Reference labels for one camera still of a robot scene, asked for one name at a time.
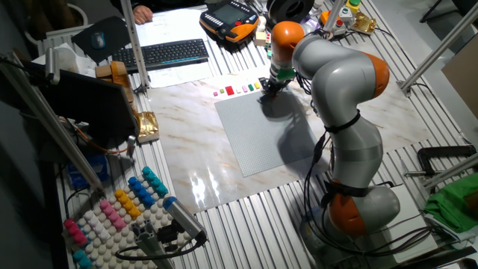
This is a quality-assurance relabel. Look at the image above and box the white studded toy plate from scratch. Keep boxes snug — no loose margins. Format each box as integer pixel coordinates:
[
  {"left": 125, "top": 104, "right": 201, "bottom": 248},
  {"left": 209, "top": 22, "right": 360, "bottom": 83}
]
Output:
[{"left": 63, "top": 171, "right": 195, "bottom": 269}]

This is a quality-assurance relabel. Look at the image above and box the black filament spool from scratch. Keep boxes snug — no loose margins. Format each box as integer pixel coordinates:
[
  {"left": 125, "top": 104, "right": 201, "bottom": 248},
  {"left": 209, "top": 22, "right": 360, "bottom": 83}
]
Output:
[{"left": 267, "top": 0, "right": 316, "bottom": 25}]

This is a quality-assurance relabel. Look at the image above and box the blue large toy brick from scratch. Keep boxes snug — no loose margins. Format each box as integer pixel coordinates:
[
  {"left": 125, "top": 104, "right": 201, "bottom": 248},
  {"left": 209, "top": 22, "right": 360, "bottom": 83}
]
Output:
[{"left": 127, "top": 176, "right": 156, "bottom": 209}]

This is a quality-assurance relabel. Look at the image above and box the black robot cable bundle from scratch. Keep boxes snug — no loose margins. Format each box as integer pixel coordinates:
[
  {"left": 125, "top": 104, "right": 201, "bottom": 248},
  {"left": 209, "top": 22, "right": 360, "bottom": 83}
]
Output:
[{"left": 294, "top": 70, "right": 434, "bottom": 259}]

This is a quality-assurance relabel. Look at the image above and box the orange cable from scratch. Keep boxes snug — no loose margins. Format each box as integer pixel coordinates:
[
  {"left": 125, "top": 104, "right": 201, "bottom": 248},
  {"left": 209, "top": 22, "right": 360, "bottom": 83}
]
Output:
[{"left": 59, "top": 117, "right": 130, "bottom": 155}]

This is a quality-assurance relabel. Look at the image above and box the black clamp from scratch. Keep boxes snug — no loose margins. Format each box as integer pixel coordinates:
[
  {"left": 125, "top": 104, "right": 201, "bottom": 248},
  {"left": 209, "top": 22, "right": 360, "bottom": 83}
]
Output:
[{"left": 417, "top": 144, "right": 478, "bottom": 176}]

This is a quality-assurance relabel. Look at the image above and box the grey Lego baseplate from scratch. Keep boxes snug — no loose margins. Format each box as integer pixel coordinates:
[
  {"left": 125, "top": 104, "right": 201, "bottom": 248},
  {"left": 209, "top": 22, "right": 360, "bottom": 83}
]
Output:
[{"left": 214, "top": 89, "right": 319, "bottom": 178}]

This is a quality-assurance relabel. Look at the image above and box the purple plastic piece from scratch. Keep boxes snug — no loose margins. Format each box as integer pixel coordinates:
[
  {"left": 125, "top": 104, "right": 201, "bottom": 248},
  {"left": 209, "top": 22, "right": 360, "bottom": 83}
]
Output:
[{"left": 300, "top": 16, "right": 323, "bottom": 35}]

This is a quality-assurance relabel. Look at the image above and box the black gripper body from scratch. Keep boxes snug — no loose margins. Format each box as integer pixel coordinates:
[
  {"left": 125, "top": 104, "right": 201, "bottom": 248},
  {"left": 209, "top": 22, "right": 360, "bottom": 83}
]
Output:
[{"left": 264, "top": 75, "right": 292, "bottom": 93}]

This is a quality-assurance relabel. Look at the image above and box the large white paper sheet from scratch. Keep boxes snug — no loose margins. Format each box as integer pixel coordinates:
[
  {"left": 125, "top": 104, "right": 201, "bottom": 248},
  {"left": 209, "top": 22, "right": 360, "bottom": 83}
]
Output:
[{"left": 134, "top": 7, "right": 209, "bottom": 48}]

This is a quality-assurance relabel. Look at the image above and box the green cloth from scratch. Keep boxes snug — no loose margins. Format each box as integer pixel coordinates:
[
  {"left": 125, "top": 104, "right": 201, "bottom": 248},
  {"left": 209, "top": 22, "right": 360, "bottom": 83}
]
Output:
[{"left": 424, "top": 172, "right": 478, "bottom": 235}]

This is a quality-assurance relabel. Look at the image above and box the pink large toy brick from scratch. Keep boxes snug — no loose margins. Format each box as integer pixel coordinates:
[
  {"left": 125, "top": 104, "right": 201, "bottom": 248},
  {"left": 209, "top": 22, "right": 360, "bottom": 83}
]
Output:
[{"left": 99, "top": 199, "right": 128, "bottom": 232}]

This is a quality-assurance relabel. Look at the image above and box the white large toy brick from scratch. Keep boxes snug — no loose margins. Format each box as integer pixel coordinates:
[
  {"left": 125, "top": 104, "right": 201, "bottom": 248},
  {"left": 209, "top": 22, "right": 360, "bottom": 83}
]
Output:
[{"left": 82, "top": 209, "right": 112, "bottom": 243}]

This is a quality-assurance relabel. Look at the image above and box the black mouse pad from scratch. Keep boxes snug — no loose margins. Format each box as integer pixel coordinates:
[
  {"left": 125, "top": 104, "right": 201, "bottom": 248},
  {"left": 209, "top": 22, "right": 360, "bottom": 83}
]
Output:
[{"left": 70, "top": 16, "right": 131, "bottom": 64}]

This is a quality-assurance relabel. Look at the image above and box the bare person hand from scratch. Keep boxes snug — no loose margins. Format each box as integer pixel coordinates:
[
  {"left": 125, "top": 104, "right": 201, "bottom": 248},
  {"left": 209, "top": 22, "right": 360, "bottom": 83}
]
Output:
[{"left": 133, "top": 4, "right": 153, "bottom": 25}]

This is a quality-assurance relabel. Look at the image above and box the white chair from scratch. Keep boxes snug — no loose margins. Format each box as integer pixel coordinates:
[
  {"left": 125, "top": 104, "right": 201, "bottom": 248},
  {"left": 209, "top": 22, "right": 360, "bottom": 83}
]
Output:
[{"left": 24, "top": 2, "right": 90, "bottom": 48}]

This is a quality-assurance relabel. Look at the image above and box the grey camera with blue end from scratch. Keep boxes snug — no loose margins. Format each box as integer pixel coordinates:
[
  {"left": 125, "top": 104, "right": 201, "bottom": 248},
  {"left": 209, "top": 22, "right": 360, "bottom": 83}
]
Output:
[{"left": 162, "top": 196, "right": 208, "bottom": 244}]

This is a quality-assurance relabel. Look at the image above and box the short aluminium profile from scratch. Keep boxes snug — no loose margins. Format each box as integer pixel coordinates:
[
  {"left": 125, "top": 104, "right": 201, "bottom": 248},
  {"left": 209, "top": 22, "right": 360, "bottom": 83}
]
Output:
[{"left": 130, "top": 220, "right": 176, "bottom": 269}]

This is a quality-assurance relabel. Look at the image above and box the black camera cable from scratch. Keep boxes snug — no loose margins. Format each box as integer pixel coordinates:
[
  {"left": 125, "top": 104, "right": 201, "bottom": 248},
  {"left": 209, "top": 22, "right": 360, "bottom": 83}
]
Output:
[{"left": 114, "top": 233, "right": 205, "bottom": 262}]

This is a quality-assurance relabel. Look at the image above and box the orange and black teach pendant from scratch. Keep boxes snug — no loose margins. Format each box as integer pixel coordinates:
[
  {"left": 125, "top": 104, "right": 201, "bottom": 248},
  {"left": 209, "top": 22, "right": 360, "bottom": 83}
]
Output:
[{"left": 199, "top": 0, "right": 260, "bottom": 43}]

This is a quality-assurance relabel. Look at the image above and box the blue box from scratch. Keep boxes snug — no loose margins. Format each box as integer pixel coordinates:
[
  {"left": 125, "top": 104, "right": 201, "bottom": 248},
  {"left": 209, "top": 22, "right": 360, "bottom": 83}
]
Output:
[{"left": 66, "top": 152, "right": 111, "bottom": 190}]

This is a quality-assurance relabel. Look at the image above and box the brown cardboard sheet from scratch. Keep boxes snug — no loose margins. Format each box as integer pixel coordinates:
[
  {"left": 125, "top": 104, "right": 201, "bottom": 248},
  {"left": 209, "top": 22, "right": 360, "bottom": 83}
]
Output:
[{"left": 441, "top": 43, "right": 478, "bottom": 120}]

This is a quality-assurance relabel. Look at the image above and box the yellow large toy brick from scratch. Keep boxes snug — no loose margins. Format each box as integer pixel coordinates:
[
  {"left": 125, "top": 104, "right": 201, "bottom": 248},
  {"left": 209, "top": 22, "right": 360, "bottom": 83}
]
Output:
[{"left": 114, "top": 188, "right": 142, "bottom": 220}]

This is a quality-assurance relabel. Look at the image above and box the marble pattern mat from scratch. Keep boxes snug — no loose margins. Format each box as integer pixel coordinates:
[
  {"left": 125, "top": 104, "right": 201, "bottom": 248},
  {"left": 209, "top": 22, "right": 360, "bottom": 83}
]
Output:
[{"left": 146, "top": 40, "right": 434, "bottom": 214}]

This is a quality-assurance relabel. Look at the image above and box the black computer keyboard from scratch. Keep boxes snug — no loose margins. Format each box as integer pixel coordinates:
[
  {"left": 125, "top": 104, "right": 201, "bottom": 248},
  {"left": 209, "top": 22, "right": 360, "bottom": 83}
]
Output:
[{"left": 111, "top": 38, "right": 210, "bottom": 74}]

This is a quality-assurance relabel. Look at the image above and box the crumpled gold foil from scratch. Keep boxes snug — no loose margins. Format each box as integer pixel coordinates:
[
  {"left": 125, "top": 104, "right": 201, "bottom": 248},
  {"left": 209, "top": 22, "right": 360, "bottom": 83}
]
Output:
[{"left": 350, "top": 11, "right": 378, "bottom": 35}]

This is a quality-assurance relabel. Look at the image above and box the printed paper sheet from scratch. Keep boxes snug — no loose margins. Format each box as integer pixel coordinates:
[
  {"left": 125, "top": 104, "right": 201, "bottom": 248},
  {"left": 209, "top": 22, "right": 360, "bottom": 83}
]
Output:
[{"left": 148, "top": 61, "right": 214, "bottom": 90}]

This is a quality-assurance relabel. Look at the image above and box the aluminium frame profile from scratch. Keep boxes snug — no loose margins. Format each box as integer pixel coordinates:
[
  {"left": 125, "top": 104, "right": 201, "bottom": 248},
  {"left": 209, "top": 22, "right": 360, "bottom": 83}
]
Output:
[
  {"left": 397, "top": 1, "right": 478, "bottom": 96},
  {"left": 323, "top": 0, "right": 347, "bottom": 33},
  {"left": 119, "top": 0, "right": 151, "bottom": 99},
  {"left": 0, "top": 50, "right": 106, "bottom": 195},
  {"left": 423, "top": 152, "right": 478, "bottom": 190}
]

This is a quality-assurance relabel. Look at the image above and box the grey computer mouse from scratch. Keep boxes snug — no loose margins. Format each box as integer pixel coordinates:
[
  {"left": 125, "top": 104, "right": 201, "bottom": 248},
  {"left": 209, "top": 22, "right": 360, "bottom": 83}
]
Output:
[{"left": 91, "top": 31, "right": 107, "bottom": 50}]

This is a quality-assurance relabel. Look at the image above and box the magenta large toy brick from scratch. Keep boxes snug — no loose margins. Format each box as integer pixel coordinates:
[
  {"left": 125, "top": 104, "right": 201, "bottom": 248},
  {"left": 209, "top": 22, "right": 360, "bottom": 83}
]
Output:
[{"left": 63, "top": 218, "right": 90, "bottom": 247}]

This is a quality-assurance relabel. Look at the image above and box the grey stick camera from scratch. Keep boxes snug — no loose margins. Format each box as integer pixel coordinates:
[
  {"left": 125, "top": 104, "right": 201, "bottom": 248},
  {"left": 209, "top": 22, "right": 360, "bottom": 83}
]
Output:
[{"left": 44, "top": 46, "right": 61, "bottom": 85}]

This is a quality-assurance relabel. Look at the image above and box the white button box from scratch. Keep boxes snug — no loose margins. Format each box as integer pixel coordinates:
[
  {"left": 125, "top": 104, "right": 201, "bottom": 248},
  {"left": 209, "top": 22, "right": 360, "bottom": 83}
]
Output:
[{"left": 338, "top": 6, "right": 354, "bottom": 23}]

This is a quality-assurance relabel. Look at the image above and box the black monitor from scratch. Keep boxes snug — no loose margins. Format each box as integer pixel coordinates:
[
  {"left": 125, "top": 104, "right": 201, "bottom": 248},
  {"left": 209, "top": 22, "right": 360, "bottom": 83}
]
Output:
[{"left": 22, "top": 61, "right": 141, "bottom": 150}]

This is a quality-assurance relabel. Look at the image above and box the teal large toy brick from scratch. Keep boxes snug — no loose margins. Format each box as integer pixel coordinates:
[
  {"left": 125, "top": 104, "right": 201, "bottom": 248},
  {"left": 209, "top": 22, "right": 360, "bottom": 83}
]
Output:
[
  {"left": 141, "top": 166, "right": 170, "bottom": 199},
  {"left": 72, "top": 249, "right": 93, "bottom": 269}
]

